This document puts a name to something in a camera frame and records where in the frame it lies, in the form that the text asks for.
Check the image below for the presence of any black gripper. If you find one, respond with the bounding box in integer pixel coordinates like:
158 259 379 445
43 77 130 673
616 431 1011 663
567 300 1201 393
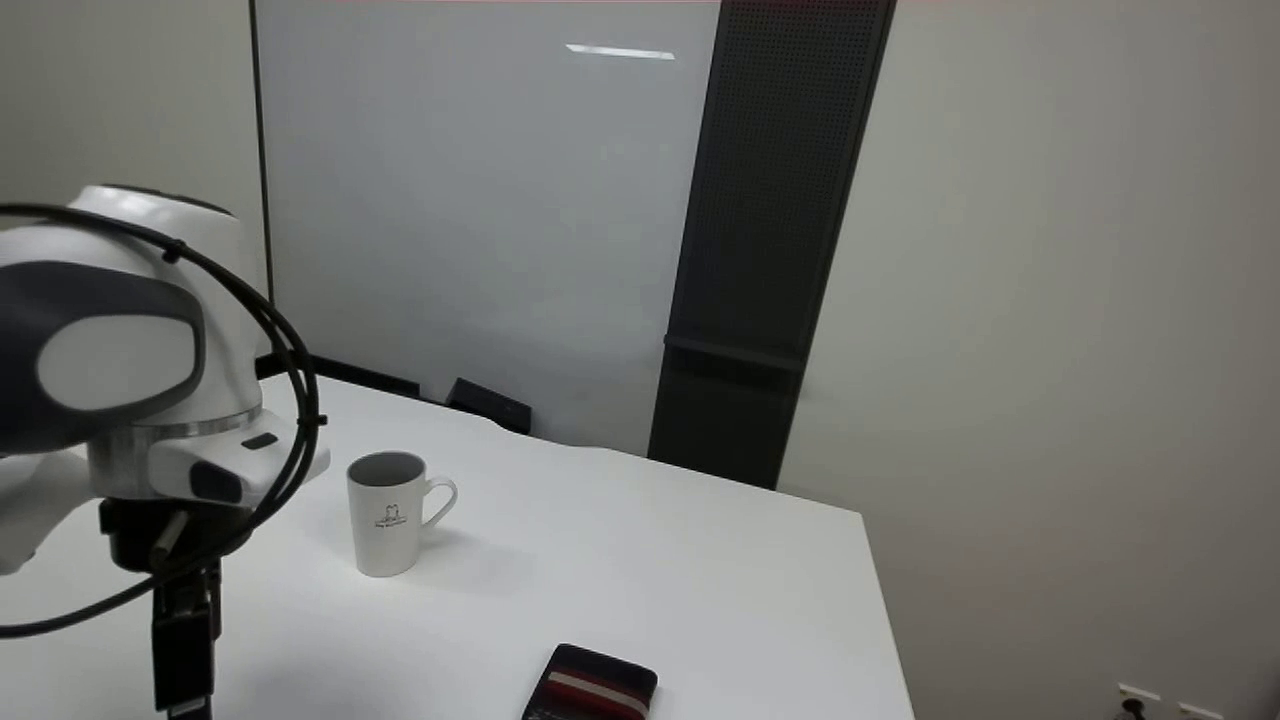
144 557 230 720

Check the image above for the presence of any white mug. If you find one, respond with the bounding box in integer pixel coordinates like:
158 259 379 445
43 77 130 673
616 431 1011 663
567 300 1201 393
345 448 461 580

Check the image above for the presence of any black chair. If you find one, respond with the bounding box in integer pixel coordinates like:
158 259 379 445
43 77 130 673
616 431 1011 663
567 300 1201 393
443 376 541 441

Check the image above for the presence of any black eraser with red stripe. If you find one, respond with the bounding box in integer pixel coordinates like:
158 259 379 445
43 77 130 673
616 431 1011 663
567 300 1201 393
522 641 664 720

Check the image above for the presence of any white wall board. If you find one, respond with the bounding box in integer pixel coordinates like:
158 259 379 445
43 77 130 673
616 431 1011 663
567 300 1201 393
248 0 726 461

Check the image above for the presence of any black wall column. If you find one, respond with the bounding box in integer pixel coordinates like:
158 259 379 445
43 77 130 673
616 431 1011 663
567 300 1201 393
646 0 902 490

